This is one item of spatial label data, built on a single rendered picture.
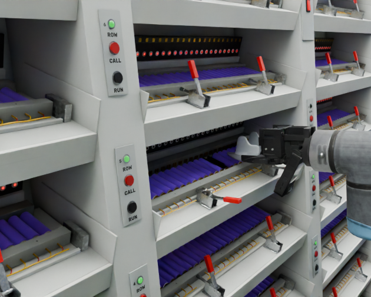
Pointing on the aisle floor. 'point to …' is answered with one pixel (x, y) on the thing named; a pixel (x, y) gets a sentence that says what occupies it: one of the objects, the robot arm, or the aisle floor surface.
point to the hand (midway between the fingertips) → (236, 155)
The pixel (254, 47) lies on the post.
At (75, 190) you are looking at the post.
